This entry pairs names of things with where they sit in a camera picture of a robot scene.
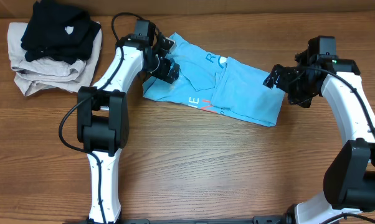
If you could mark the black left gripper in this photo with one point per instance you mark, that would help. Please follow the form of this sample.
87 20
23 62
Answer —
167 70

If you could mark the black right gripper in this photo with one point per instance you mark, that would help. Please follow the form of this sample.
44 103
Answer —
281 78

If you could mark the light blue printed t-shirt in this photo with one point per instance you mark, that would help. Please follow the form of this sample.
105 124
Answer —
220 85

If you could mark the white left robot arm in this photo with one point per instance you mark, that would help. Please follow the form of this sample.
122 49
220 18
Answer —
102 113

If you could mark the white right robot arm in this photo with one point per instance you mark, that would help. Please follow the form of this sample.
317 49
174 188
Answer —
349 182

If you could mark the black folded garment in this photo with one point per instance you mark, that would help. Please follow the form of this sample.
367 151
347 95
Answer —
61 32

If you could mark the beige folded garment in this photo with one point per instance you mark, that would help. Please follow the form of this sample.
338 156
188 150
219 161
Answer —
46 73

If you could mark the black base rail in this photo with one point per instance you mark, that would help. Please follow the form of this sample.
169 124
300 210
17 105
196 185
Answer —
203 221

